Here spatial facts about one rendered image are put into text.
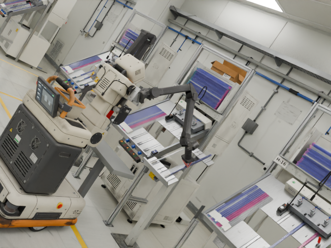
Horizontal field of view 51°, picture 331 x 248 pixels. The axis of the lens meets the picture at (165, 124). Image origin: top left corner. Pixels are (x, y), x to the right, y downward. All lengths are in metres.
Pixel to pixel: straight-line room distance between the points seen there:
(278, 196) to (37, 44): 5.71
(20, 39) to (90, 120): 4.79
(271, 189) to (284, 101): 2.13
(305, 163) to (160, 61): 2.44
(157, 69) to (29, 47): 3.42
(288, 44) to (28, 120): 3.72
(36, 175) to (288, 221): 1.75
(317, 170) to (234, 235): 0.80
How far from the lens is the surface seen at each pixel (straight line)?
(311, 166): 2.87
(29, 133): 2.49
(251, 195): 2.81
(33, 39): 7.34
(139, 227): 3.12
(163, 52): 4.56
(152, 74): 4.59
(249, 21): 5.69
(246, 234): 2.59
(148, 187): 3.43
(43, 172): 2.37
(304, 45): 5.09
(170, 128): 3.43
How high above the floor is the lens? 1.43
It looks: 7 degrees down
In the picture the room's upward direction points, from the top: 34 degrees clockwise
